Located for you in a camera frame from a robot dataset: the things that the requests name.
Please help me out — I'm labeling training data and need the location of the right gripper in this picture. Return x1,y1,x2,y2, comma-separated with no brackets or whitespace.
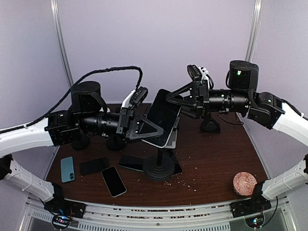
166,79,251,120

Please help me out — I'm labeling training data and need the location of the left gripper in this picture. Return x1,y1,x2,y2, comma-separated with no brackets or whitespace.
78,105,164,143

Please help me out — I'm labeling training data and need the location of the black phone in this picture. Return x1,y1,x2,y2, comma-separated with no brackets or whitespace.
79,157,109,176
142,89,181,148

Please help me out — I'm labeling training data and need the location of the teal phone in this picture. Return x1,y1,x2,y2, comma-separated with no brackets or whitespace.
118,154,145,172
60,156,75,183

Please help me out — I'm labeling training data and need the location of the pink phone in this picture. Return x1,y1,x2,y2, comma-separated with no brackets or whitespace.
168,150,182,176

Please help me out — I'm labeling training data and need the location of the white phone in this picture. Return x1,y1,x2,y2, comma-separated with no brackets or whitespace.
101,166,127,197

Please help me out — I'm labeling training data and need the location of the teal phone front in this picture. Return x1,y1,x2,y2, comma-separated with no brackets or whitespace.
60,156,75,183

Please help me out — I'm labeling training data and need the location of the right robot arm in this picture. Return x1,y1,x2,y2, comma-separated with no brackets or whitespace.
166,60,308,145

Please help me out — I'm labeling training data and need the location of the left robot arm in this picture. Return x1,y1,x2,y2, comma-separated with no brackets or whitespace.
0,76,164,214

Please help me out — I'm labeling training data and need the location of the black wedge phone stand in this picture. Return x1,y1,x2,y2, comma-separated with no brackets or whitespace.
200,113,221,133

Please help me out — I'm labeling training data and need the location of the white folding phone stand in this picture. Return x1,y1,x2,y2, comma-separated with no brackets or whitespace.
165,130,178,149

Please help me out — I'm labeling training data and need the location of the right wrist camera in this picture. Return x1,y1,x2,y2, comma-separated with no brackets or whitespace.
187,64,202,81

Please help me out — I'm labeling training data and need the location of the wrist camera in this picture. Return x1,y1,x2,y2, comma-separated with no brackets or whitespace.
187,64,202,81
129,87,148,105

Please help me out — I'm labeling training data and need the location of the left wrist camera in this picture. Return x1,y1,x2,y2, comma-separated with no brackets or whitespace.
129,87,148,105

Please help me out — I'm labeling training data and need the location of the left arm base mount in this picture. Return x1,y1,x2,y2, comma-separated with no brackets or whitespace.
42,200,86,231

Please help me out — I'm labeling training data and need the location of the right aluminium frame post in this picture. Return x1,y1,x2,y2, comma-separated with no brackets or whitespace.
245,0,263,62

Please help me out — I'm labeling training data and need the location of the aluminium frame post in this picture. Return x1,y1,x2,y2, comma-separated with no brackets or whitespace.
50,0,74,87
245,0,263,62

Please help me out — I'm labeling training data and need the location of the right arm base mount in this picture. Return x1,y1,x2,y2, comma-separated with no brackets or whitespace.
230,199,271,229

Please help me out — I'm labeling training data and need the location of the left aluminium frame post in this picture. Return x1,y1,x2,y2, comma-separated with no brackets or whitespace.
50,0,74,87

